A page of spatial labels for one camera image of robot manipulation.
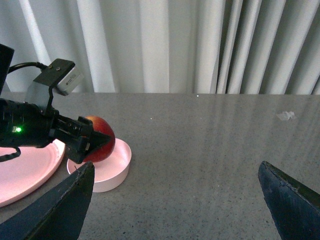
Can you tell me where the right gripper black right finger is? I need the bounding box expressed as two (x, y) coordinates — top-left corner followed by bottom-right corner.
(258, 161), (320, 240)

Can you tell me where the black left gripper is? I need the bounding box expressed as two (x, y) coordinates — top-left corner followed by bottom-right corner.
(0, 98), (112, 164)

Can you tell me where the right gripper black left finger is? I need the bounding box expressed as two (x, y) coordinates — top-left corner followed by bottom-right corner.
(0, 162), (95, 240)

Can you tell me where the red apple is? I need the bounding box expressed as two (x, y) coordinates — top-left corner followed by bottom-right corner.
(83, 115), (116, 163)

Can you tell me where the pale pink bowl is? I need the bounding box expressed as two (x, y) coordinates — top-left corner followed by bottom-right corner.
(66, 138), (132, 194)

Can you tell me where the pink plate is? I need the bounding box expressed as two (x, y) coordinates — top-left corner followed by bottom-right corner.
(0, 140), (66, 207)

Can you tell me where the white pleated curtain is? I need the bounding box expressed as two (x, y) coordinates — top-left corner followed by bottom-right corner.
(0, 0), (320, 95)

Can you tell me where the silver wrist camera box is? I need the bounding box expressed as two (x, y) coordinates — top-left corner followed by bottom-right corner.
(26, 58), (84, 110)

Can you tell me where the black camera cable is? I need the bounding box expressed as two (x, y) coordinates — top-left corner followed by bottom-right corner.
(0, 61), (48, 163)

